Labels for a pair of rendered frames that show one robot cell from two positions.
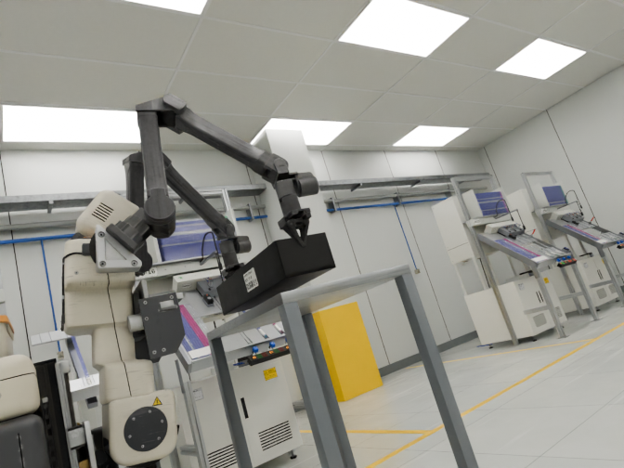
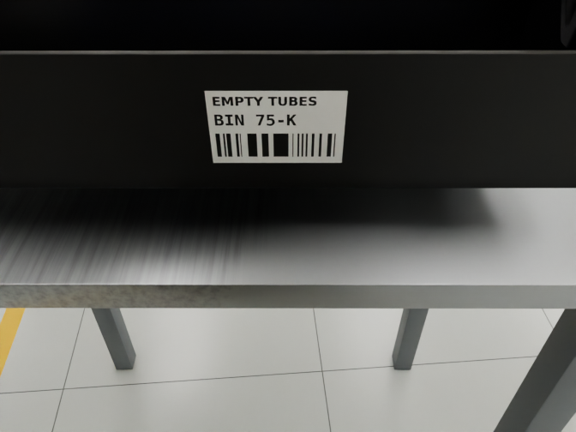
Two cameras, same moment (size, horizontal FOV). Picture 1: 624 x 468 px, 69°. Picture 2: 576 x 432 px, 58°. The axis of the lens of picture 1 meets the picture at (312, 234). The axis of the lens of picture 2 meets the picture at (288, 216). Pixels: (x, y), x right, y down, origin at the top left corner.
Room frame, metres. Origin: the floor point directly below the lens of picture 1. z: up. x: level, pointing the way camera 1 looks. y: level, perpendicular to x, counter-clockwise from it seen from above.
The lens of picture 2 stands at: (1.27, 0.49, 1.10)
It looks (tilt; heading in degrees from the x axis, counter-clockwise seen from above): 42 degrees down; 303
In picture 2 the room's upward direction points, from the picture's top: straight up
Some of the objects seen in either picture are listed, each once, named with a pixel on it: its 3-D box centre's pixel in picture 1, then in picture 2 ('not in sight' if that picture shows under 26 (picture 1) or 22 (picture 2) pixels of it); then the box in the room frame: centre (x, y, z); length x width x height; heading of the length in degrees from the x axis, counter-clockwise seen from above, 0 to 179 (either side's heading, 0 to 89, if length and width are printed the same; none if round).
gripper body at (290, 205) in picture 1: (291, 209); not in sight; (1.29, 0.04, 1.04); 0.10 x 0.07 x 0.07; 33
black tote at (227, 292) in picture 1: (268, 279); (218, 71); (1.53, 0.19, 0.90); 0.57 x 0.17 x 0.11; 33
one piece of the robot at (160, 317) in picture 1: (149, 323); not in sight; (1.31, 0.53, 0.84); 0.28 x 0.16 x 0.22; 33
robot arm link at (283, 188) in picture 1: (287, 190); not in sight; (1.29, 0.03, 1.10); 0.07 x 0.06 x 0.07; 113
